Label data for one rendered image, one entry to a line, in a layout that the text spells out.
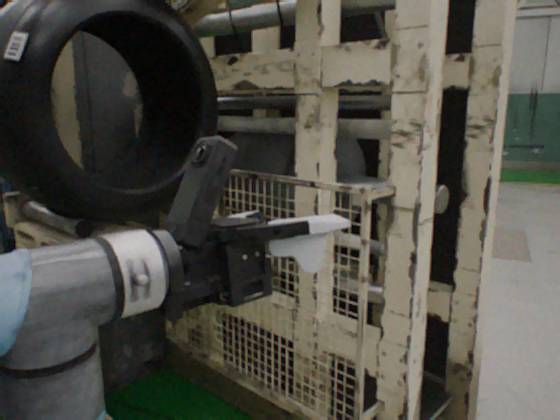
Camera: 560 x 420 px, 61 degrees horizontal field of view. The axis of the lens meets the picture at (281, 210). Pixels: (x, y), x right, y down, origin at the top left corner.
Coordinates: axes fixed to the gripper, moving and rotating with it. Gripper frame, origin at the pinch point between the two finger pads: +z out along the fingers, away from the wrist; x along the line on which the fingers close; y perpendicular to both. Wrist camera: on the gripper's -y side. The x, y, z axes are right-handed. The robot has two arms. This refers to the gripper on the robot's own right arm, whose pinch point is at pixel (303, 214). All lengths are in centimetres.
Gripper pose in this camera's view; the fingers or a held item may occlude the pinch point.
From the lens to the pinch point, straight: 58.0
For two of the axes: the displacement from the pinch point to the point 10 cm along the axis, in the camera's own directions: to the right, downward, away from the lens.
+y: 0.9, 9.9, 1.1
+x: 6.5, 0.3, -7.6
